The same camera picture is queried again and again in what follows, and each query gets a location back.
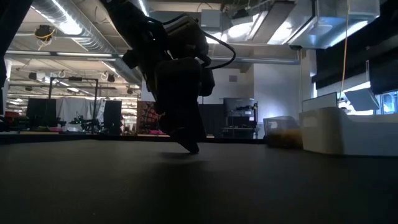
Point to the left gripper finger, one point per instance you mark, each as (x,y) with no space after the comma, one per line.
(180,99)

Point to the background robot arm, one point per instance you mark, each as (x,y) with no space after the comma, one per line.
(82,120)
(245,108)

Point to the black ceiling spotlight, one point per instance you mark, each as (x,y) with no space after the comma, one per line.
(111,77)
(130,91)
(32,75)

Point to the red patterned hanging cloth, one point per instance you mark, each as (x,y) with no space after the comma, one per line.
(146,115)

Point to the black partition panel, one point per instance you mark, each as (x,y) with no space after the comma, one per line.
(112,112)
(214,116)
(38,112)

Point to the long grey ceiling pipe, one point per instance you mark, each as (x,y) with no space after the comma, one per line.
(77,54)

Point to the black station desk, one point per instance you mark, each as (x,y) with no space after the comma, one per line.
(239,132)

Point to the white hanging cloth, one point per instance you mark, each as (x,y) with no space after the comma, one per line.
(71,107)

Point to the grey ceiling box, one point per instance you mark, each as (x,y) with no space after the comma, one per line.
(214,18)

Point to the clear plastic basket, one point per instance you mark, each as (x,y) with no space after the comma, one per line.
(283,124)

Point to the white board panel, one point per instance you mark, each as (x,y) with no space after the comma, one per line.
(318,102)

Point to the white plastic basket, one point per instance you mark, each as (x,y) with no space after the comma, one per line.
(342,133)

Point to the black window blind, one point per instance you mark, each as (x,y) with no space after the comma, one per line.
(357,59)

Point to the tilted grey monitor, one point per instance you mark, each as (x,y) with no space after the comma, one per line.
(362,99)

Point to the silver spiral ceiling duct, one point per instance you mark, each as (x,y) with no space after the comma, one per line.
(93,37)

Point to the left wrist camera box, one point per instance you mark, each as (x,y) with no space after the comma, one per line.
(186,34)

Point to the grey wall vent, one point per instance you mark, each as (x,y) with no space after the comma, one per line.
(233,78)

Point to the black station frame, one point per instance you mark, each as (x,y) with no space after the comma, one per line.
(74,78)

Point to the black aluminium table frame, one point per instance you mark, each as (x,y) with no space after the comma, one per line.
(93,138)

